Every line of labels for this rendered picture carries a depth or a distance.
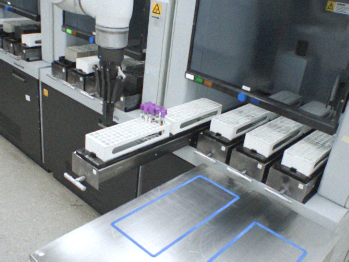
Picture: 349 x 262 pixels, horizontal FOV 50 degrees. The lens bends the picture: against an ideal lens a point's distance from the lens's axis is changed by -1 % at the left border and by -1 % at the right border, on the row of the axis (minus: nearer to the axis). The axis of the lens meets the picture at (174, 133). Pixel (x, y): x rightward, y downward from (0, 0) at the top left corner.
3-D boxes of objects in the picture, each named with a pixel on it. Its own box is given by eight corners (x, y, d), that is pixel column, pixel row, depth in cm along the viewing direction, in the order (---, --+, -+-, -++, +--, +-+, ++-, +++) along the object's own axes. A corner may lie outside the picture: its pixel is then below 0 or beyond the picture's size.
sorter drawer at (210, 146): (278, 111, 193) (282, 94, 189) (302, 120, 185) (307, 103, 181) (188, 153, 142) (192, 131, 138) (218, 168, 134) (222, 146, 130)
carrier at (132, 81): (139, 89, 172) (140, 77, 169) (136, 90, 170) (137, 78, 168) (122, 82, 178) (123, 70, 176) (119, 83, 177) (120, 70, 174)
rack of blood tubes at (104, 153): (150, 129, 141) (151, 113, 138) (169, 138, 135) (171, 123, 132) (84, 152, 120) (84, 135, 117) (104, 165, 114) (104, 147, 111)
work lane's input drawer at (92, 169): (201, 121, 169) (204, 102, 166) (226, 132, 162) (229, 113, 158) (60, 175, 118) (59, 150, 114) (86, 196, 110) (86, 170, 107)
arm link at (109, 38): (114, 21, 108) (113, 41, 111) (88, 22, 102) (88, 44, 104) (135, 27, 103) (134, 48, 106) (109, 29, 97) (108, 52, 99)
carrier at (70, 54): (80, 63, 198) (80, 52, 195) (77, 64, 196) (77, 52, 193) (67, 57, 204) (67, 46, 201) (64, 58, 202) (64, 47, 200)
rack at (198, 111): (202, 111, 163) (204, 97, 160) (220, 118, 157) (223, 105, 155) (154, 127, 142) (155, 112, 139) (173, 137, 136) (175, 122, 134)
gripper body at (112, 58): (131, 47, 105) (128, 79, 109) (112, 41, 110) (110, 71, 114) (110, 51, 100) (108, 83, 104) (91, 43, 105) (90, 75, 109)
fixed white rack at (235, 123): (248, 115, 164) (251, 102, 162) (269, 124, 159) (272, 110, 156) (208, 133, 143) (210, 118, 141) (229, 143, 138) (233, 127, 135)
